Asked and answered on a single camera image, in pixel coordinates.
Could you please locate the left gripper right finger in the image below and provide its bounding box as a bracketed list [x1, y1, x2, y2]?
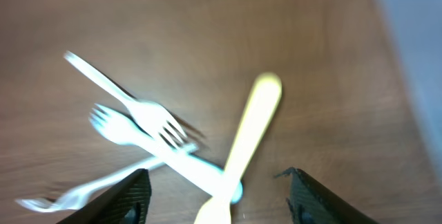
[278, 167, 378, 224]

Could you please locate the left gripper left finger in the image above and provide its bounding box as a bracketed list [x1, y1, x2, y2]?
[57, 169, 152, 224]

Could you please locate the white fork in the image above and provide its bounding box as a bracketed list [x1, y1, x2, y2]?
[15, 142, 200, 214]

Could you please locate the light blue plastic fork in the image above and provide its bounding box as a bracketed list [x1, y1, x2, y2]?
[89, 104, 224, 196]

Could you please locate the white fork handle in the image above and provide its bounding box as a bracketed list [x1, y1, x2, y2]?
[64, 51, 187, 147]

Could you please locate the yellow plastic fork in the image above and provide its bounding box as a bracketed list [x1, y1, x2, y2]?
[195, 72, 282, 224]

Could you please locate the left clear plastic container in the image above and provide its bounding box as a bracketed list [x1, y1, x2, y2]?
[379, 0, 441, 176]

